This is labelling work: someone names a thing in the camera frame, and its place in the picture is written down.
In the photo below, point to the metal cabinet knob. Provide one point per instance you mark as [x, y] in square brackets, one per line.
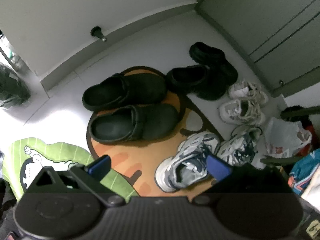
[281, 82]

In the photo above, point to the white plastic bag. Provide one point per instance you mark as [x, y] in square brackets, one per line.
[285, 137]

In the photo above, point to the red bag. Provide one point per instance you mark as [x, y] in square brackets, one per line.
[311, 131]

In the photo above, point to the grey cabinet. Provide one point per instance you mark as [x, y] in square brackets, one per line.
[250, 17]

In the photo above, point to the orange round floor mat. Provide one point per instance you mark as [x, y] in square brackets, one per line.
[150, 155]

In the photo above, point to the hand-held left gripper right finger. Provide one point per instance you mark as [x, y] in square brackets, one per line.
[218, 167]

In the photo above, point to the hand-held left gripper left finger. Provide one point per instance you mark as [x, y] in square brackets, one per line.
[100, 166]

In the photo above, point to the black door stopper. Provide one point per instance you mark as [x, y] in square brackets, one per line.
[98, 32]

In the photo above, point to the chunky black clog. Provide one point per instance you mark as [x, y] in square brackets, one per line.
[185, 78]
[220, 72]

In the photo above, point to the grey navy running sneaker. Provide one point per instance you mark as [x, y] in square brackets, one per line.
[232, 147]
[195, 142]

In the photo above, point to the dark plastic bag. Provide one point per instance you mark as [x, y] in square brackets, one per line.
[11, 85]

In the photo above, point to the white lace-up sneaker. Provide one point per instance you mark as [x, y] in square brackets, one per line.
[237, 90]
[230, 111]

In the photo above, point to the green cartoon floor mat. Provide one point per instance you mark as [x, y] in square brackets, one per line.
[62, 152]

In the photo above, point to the teal bag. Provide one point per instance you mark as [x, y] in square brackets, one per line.
[306, 170]

